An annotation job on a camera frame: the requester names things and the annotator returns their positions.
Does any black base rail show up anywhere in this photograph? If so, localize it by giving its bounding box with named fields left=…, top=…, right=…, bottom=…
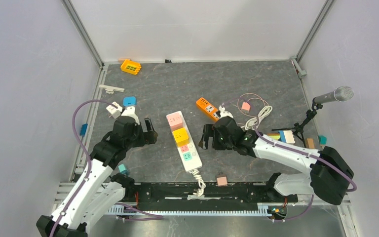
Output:
left=107, top=173, right=298, bottom=211

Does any pink cube socket adapter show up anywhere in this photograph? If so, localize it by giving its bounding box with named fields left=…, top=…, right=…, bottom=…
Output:
left=166, top=112, right=183, bottom=131

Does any grey microphone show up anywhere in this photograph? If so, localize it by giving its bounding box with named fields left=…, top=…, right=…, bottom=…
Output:
left=313, top=86, right=354, bottom=104

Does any small pink plug adapter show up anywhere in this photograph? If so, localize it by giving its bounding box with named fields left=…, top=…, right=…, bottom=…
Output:
left=216, top=174, right=228, bottom=187

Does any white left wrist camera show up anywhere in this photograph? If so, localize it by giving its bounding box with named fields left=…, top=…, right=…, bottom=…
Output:
left=121, top=106, right=140, bottom=124

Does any blue rounded adapter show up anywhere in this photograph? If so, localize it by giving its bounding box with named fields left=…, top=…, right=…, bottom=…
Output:
left=123, top=96, right=137, bottom=107

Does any white flat bracket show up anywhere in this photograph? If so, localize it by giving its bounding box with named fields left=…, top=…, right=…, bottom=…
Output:
left=99, top=84, right=125, bottom=94

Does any yellow toy brick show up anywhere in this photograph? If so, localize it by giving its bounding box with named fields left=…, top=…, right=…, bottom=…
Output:
left=120, top=60, right=142, bottom=75

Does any orange power strip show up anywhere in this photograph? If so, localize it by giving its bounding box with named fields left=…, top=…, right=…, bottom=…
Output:
left=196, top=97, right=219, bottom=122

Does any wooden letter cube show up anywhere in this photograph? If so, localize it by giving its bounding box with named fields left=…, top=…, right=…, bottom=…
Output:
left=305, top=138, right=315, bottom=149

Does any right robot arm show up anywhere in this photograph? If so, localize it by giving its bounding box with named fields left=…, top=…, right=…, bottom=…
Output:
left=198, top=117, right=357, bottom=205

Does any yellow cube socket adapter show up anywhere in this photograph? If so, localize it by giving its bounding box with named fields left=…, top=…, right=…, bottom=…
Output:
left=172, top=127, right=190, bottom=147

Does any white cube adapter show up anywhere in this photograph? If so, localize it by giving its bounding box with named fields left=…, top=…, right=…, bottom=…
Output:
left=106, top=102, right=123, bottom=119

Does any teal plug adapter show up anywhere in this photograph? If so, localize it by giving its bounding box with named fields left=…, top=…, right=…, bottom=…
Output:
left=118, top=164, right=129, bottom=176

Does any white multicolour power strip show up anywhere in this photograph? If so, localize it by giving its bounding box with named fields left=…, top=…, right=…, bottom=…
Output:
left=166, top=111, right=202, bottom=173

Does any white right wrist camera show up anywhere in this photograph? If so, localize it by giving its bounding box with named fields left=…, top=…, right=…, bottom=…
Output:
left=217, top=105, right=233, bottom=119

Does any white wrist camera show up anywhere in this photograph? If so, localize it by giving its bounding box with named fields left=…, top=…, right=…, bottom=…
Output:
left=217, top=105, right=233, bottom=119
left=121, top=106, right=140, bottom=124

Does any pink charger with cable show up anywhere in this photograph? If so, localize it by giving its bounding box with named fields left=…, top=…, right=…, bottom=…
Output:
left=236, top=93, right=270, bottom=115

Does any colourful toy block stack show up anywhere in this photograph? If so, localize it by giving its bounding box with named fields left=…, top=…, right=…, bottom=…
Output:
left=267, top=130, right=296, bottom=145

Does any teal cube right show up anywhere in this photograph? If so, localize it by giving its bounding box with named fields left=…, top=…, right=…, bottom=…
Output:
left=318, top=135, right=327, bottom=146

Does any white coiled cable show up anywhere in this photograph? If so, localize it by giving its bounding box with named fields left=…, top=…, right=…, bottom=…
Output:
left=188, top=168, right=207, bottom=198

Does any blue wall clip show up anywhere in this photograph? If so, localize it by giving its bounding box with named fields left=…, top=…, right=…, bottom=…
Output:
left=79, top=123, right=88, bottom=137

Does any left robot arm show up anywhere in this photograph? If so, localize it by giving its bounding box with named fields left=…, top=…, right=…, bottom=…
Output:
left=36, top=116, right=157, bottom=237

